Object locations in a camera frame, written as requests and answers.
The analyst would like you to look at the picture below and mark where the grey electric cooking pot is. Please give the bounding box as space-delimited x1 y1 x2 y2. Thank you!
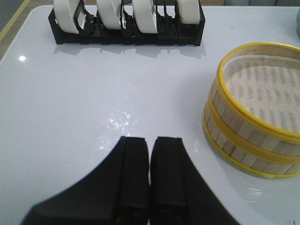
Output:
296 9 300 38

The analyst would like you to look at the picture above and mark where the white bowl far left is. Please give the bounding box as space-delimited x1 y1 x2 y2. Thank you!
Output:
53 0 80 34

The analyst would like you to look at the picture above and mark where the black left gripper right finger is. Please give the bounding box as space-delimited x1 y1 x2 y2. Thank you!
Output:
150 137 238 225

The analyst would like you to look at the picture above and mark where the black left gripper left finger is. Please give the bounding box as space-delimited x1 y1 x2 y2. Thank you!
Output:
22 136 149 225

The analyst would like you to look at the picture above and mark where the white bowl right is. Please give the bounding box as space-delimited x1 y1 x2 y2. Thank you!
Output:
177 0 200 24

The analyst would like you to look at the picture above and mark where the liner paper in upper tier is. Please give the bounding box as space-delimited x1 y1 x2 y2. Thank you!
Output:
223 55 300 133

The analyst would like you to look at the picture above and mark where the white bowl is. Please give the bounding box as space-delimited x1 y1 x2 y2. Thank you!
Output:
96 0 121 30
177 0 200 24
132 0 158 34
53 0 80 34

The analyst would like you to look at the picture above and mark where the black bowl rack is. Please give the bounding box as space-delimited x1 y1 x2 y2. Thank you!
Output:
48 0 205 46

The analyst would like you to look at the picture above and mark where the bamboo steamer base tier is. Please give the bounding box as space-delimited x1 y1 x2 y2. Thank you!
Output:
203 102 300 179

